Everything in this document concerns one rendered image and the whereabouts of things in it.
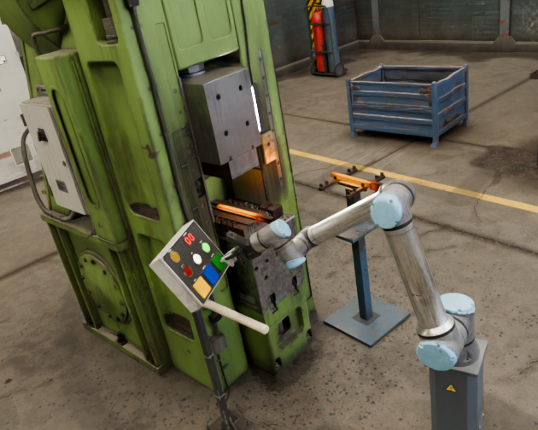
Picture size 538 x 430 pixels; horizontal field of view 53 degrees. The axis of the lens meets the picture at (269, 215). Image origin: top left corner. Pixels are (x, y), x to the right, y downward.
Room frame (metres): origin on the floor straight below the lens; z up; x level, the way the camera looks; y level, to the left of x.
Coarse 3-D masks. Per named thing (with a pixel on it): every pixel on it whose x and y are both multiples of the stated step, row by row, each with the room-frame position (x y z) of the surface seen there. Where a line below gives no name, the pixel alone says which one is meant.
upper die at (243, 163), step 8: (248, 152) 2.61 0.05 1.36; (232, 160) 2.54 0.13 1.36; (240, 160) 2.57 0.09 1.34; (248, 160) 2.60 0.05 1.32; (256, 160) 2.64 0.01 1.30; (208, 168) 2.64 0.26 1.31; (216, 168) 2.59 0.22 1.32; (224, 168) 2.55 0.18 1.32; (232, 168) 2.53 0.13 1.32; (240, 168) 2.56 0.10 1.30; (248, 168) 2.60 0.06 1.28; (216, 176) 2.60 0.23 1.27; (224, 176) 2.56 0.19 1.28; (232, 176) 2.52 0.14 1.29
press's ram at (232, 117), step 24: (216, 72) 2.71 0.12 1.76; (240, 72) 2.65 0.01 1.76; (192, 96) 2.55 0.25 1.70; (216, 96) 2.53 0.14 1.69; (240, 96) 2.63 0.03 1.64; (192, 120) 2.58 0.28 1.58; (216, 120) 2.50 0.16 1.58; (240, 120) 2.61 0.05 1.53; (216, 144) 2.48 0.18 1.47; (240, 144) 2.58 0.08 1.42
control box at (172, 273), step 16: (192, 224) 2.26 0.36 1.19; (176, 240) 2.12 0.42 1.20; (208, 240) 2.25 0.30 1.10; (160, 256) 2.01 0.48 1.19; (192, 256) 2.10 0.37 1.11; (208, 256) 2.17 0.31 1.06; (160, 272) 1.98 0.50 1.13; (176, 272) 1.97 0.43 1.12; (192, 272) 2.03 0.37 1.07; (224, 272) 2.16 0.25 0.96; (176, 288) 1.96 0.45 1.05; (192, 288) 1.96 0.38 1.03; (192, 304) 1.94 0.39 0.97
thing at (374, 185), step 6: (330, 174) 2.96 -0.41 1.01; (336, 174) 2.93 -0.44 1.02; (342, 174) 2.91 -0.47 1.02; (348, 180) 2.84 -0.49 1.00; (354, 180) 2.80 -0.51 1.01; (360, 180) 2.78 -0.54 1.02; (366, 180) 2.76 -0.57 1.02; (366, 186) 2.73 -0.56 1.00; (372, 186) 2.70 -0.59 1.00; (378, 186) 2.67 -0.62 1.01
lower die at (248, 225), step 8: (216, 200) 2.93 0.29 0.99; (224, 200) 2.91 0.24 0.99; (216, 208) 2.81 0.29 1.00; (240, 208) 2.76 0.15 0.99; (248, 208) 2.74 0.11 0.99; (216, 216) 2.73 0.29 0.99; (224, 216) 2.70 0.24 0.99; (232, 216) 2.68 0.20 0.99; (240, 216) 2.67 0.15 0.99; (248, 216) 2.63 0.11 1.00; (224, 224) 2.62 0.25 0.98; (240, 224) 2.58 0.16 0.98; (248, 224) 2.55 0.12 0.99; (256, 224) 2.58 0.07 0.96; (264, 224) 2.62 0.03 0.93; (240, 232) 2.53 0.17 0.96; (248, 232) 2.54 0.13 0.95
